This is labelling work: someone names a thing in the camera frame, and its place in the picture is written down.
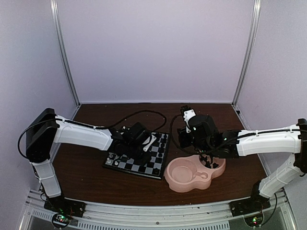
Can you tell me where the pile of black chess pieces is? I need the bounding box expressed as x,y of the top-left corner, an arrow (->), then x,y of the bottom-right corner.
200,156 -> 219,169

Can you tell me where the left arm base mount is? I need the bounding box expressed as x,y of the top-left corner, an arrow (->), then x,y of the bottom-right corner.
44,199 -> 86,218

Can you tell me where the right aluminium frame post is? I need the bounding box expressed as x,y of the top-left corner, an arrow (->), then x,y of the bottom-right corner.
232,0 -> 261,107

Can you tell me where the aluminium frame post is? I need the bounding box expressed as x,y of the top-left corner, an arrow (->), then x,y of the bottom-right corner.
50,0 -> 81,108
232,0 -> 261,107

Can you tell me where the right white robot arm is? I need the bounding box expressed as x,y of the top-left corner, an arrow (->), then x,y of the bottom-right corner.
179,110 -> 307,212

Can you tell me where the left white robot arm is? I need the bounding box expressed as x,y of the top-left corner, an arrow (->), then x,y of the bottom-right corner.
26,108 -> 157,213

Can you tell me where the left black cable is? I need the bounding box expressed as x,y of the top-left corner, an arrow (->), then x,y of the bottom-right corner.
95,109 -> 167,135

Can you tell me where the black and white chessboard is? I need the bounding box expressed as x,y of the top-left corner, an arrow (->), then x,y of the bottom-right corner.
103,132 -> 170,180

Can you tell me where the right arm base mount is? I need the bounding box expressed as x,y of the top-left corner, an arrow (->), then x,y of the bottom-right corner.
229,198 -> 271,217

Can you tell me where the left aluminium frame post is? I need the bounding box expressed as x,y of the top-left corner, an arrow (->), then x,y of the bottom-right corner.
50,0 -> 81,108

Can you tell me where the front aluminium rail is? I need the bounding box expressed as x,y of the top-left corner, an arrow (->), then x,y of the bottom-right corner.
17,190 -> 298,230

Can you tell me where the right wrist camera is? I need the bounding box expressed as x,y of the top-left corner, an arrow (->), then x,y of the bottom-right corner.
180,105 -> 196,126

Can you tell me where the pink double pet bowl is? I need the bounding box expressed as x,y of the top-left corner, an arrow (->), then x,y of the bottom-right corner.
164,155 -> 226,193

